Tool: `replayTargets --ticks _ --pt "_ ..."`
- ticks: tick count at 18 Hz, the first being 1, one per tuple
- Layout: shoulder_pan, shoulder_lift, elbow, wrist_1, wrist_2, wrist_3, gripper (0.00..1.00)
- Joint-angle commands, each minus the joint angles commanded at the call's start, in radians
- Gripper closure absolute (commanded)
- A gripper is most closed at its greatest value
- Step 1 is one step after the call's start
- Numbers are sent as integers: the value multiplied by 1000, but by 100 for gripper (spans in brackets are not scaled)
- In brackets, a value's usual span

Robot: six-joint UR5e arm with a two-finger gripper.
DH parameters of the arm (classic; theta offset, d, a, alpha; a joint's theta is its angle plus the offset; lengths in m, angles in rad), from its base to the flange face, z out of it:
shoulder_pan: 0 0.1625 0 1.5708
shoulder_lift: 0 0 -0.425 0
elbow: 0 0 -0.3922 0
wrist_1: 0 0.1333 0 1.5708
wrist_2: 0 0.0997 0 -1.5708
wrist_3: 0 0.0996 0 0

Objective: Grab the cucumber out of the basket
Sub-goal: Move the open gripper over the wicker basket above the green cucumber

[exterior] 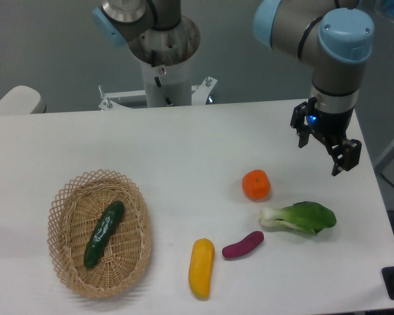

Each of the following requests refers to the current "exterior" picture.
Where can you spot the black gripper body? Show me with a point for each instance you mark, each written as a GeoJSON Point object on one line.
{"type": "Point", "coordinates": [329, 129]}

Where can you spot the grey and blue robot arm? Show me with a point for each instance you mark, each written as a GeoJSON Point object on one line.
{"type": "Point", "coordinates": [333, 37]}

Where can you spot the purple sweet potato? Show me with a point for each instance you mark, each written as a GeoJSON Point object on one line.
{"type": "Point", "coordinates": [244, 246]}

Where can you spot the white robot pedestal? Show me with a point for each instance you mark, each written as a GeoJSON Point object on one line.
{"type": "Point", "coordinates": [165, 58]}

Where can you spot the woven wicker basket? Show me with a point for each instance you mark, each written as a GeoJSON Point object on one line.
{"type": "Point", "coordinates": [73, 216]}

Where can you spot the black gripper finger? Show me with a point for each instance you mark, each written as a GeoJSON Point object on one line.
{"type": "Point", "coordinates": [345, 155]}
{"type": "Point", "coordinates": [299, 121]}

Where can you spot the green cucumber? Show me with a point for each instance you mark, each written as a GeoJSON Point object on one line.
{"type": "Point", "coordinates": [104, 229]}

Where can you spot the green bok choy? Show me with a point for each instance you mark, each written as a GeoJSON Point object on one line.
{"type": "Point", "coordinates": [307, 216]}

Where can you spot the orange tangerine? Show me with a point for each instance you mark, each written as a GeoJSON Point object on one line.
{"type": "Point", "coordinates": [256, 185]}

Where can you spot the white chair back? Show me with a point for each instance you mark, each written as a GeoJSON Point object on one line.
{"type": "Point", "coordinates": [22, 100]}

